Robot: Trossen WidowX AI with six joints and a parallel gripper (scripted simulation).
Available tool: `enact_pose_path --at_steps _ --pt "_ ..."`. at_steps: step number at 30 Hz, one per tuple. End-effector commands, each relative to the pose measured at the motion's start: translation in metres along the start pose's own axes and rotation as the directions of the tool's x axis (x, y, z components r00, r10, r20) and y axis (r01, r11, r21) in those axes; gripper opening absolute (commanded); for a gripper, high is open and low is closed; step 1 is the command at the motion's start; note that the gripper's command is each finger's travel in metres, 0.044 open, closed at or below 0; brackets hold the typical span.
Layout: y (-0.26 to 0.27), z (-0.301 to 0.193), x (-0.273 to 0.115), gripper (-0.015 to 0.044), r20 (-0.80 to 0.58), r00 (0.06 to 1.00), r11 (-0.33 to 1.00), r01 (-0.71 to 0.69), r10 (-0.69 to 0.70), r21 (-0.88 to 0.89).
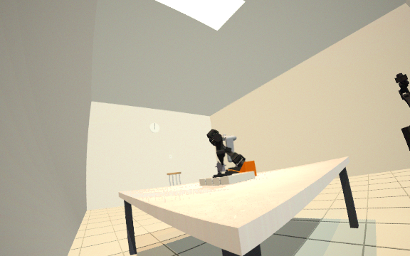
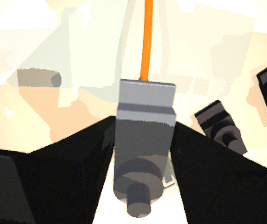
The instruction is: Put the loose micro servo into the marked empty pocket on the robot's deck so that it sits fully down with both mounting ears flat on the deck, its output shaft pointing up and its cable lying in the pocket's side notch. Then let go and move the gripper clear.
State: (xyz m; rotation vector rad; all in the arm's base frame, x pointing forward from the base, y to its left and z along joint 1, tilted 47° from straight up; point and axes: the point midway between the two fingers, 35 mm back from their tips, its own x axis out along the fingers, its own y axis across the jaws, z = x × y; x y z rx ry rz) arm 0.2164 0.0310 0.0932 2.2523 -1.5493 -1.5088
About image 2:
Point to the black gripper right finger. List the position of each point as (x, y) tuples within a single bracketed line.
[(217, 186)]

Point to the grey micro servo with orange cable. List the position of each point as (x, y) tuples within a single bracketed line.
[(145, 122)]

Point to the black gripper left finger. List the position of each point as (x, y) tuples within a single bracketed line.
[(58, 184)]

